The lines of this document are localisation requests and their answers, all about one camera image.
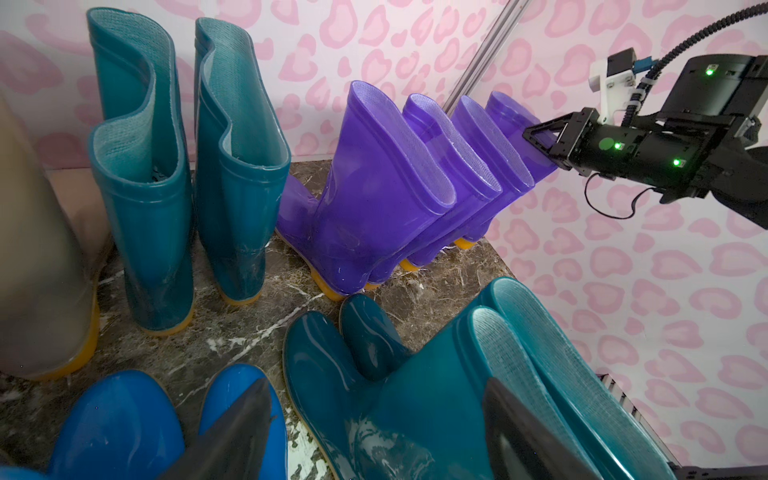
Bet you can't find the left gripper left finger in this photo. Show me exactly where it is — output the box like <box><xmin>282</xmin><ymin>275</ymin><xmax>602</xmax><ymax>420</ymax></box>
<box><xmin>160</xmin><ymin>378</ymin><xmax>273</xmax><ymax>479</ymax></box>

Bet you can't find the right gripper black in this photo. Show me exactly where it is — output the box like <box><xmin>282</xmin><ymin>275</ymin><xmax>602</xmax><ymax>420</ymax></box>
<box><xmin>523</xmin><ymin>108</ymin><xmax>720</xmax><ymax>203</ymax></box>

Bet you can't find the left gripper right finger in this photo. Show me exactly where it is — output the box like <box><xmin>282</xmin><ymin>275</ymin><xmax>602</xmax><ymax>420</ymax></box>
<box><xmin>482</xmin><ymin>377</ymin><xmax>599</xmax><ymax>479</ymax></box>

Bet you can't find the purple boot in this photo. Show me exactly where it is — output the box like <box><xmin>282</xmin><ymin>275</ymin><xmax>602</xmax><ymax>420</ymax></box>
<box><xmin>400</xmin><ymin>96</ymin><xmax>535</xmax><ymax>271</ymax></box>
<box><xmin>452</xmin><ymin>91</ymin><xmax>562</xmax><ymax>252</ymax></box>

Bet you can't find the blue boot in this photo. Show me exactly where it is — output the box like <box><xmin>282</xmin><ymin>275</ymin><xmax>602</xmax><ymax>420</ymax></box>
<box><xmin>48</xmin><ymin>370</ymin><xmax>185</xmax><ymax>479</ymax></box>
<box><xmin>198</xmin><ymin>363</ymin><xmax>287</xmax><ymax>479</ymax></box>

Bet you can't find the teal boot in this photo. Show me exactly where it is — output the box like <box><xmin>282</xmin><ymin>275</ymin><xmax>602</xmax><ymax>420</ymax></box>
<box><xmin>86</xmin><ymin>7</ymin><xmax>194</xmax><ymax>335</ymax></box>
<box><xmin>194</xmin><ymin>17</ymin><xmax>291</xmax><ymax>305</ymax></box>
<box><xmin>283</xmin><ymin>307</ymin><xmax>598</xmax><ymax>479</ymax></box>
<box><xmin>340</xmin><ymin>277</ymin><xmax>674</xmax><ymax>479</ymax></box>

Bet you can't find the purple boot shaft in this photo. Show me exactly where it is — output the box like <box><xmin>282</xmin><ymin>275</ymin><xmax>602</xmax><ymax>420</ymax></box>
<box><xmin>365</xmin><ymin>94</ymin><xmax>502</xmax><ymax>290</ymax></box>

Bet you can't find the purple boot tip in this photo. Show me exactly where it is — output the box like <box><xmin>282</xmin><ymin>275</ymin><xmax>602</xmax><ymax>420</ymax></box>
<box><xmin>276</xmin><ymin>80</ymin><xmax>457</xmax><ymax>301</ymax></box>

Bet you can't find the beige boot with paper stuffing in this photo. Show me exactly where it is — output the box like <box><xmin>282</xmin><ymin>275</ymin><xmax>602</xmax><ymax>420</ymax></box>
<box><xmin>1</xmin><ymin>103</ymin><xmax>113</xmax><ymax>381</ymax></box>

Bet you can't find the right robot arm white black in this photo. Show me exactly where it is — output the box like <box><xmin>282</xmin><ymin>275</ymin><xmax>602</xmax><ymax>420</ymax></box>
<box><xmin>523</xmin><ymin>54</ymin><xmax>767</xmax><ymax>227</ymax></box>

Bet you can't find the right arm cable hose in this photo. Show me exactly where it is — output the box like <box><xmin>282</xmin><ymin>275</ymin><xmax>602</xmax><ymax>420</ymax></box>
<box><xmin>620</xmin><ymin>0</ymin><xmax>768</xmax><ymax>127</ymax></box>

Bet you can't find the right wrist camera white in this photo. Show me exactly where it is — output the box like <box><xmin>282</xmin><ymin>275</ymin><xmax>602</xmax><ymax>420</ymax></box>
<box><xmin>588</xmin><ymin>48</ymin><xmax>656</xmax><ymax>125</ymax></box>

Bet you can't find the aluminium frame post right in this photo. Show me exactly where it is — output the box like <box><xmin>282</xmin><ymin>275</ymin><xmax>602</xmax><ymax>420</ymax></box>
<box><xmin>443</xmin><ymin>0</ymin><xmax>531</xmax><ymax>115</ymax></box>

